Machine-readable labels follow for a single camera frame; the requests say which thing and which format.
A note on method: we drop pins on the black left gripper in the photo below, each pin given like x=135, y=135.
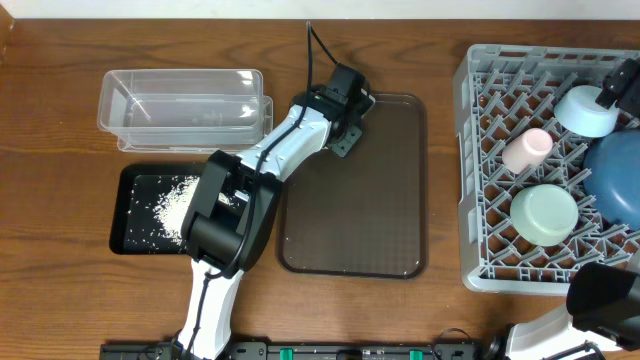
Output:
x=351, y=141

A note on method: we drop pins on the brown serving tray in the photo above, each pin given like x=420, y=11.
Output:
x=365, y=214

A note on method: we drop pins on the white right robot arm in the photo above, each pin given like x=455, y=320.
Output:
x=601, y=312

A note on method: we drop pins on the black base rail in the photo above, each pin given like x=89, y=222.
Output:
x=263, y=351

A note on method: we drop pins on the dark blue plate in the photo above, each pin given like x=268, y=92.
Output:
x=614, y=179

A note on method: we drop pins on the black plastic tray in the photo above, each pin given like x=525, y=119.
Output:
x=127, y=177

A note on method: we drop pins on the grey dishwasher rack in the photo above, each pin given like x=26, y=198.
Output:
x=500, y=91

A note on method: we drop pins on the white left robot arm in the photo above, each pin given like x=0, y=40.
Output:
x=232, y=211

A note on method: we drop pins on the clear plastic bin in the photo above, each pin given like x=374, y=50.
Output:
x=121, y=89

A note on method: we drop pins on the white rice pile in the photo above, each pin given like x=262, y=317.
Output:
x=172, y=210

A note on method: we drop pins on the mint green bowl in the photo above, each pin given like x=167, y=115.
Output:
x=544, y=215

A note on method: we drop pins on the pink cup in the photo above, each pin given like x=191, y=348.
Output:
x=527, y=150

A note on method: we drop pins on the light blue bowl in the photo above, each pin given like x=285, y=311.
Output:
x=578, y=112

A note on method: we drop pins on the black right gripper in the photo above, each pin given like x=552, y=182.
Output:
x=623, y=89

